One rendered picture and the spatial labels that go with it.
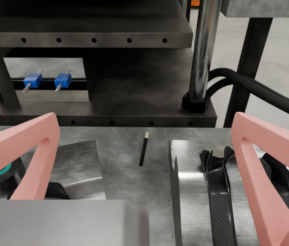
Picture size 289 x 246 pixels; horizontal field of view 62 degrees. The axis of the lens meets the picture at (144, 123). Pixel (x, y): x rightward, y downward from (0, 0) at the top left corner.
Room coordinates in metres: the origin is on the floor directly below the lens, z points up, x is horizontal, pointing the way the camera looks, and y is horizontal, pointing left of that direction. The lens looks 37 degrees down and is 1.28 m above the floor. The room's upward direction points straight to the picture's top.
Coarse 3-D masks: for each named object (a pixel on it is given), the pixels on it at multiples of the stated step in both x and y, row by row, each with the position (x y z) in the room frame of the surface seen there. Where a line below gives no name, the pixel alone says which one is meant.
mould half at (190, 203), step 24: (192, 144) 0.46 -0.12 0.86; (216, 144) 0.46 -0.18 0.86; (192, 168) 0.31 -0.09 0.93; (288, 168) 0.31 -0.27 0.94; (192, 192) 0.26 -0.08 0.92; (240, 192) 0.26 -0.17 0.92; (192, 216) 0.23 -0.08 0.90; (240, 216) 0.23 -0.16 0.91; (192, 240) 0.20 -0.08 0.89; (240, 240) 0.20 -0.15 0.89
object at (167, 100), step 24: (0, 48) 1.35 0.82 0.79; (120, 48) 1.35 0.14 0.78; (144, 48) 1.35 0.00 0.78; (168, 48) 1.34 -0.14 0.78; (0, 72) 1.04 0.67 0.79; (120, 72) 1.04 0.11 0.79; (144, 72) 1.04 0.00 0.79; (168, 72) 1.04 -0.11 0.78; (96, 96) 0.82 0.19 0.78; (120, 96) 0.82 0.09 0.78; (144, 96) 0.82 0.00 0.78; (168, 96) 0.82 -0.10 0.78; (0, 120) 0.70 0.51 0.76; (24, 120) 0.70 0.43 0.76; (72, 120) 0.69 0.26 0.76; (96, 120) 0.69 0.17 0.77; (120, 120) 0.69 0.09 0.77; (144, 120) 0.69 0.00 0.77; (168, 120) 0.69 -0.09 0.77; (192, 120) 0.68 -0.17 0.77; (216, 120) 0.68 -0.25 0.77
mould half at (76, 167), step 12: (72, 144) 0.40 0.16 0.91; (84, 144) 0.40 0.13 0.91; (24, 156) 0.37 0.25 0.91; (60, 156) 0.37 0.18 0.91; (72, 156) 0.37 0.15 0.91; (84, 156) 0.37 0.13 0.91; (96, 156) 0.37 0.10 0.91; (60, 168) 0.33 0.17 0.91; (72, 168) 0.33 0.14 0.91; (84, 168) 0.33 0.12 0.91; (96, 168) 0.33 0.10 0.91; (60, 180) 0.30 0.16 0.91; (72, 180) 0.30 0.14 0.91; (84, 180) 0.30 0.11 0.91; (96, 180) 0.31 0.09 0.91; (72, 192) 0.29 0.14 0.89; (84, 192) 0.29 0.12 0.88; (96, 192) 0.30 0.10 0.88
